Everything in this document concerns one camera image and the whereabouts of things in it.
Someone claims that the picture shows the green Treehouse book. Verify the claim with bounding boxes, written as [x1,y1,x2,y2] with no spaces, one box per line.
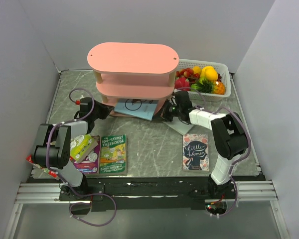
[99,134,127,177]

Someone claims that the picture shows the black mounting base plate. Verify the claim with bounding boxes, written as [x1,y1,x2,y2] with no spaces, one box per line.
[59,176,264,212]

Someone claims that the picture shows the purple paperback book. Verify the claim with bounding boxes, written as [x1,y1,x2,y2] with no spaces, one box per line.
[71,137,100,175]

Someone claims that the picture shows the red toy cherries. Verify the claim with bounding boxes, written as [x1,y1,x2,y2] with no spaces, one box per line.
[176,68,200,79]

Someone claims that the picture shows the lime green paperback book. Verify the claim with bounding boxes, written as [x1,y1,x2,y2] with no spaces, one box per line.
[70,134,100,163]

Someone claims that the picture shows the white plastic fruit basket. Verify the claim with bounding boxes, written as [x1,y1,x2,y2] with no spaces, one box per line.
[175,59,231,102]

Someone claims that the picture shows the red Treehouse book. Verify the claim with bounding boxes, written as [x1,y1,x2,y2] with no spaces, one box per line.
[26,155,59,180]

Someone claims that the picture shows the small yellow toy fruit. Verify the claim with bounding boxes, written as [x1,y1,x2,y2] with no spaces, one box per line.
[192,66,202,75]

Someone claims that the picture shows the pink toy dragon fruit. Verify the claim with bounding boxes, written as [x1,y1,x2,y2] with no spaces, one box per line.
[174,77,190,91]

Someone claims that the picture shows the aluminium rail frame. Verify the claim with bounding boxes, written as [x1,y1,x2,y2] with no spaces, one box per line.
[14,181,278,204]

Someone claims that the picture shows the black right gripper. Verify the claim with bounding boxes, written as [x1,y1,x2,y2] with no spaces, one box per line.
[152,100,182,123]

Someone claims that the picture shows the toy pineapple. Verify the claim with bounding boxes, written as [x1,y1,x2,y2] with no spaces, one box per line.
[196,79,226,95]

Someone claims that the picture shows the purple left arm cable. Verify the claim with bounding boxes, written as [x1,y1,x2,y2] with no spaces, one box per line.
[46,87,117,228]

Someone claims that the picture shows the grey white book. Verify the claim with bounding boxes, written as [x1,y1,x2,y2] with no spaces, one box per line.
[163,118,194,135]

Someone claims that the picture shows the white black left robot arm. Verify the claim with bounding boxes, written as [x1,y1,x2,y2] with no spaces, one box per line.
[31,97,114,200]

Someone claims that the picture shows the Little Women book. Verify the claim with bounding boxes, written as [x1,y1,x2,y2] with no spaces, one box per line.
[182,133,209,172]

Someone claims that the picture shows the light blue book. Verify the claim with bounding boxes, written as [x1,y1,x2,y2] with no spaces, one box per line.
[114,99,158,120]

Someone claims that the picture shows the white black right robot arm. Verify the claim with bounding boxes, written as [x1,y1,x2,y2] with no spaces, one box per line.
[160,91,251,199]

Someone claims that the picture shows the pink three-tier shelf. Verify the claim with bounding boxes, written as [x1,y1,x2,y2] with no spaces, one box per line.
[87,42,179,112]

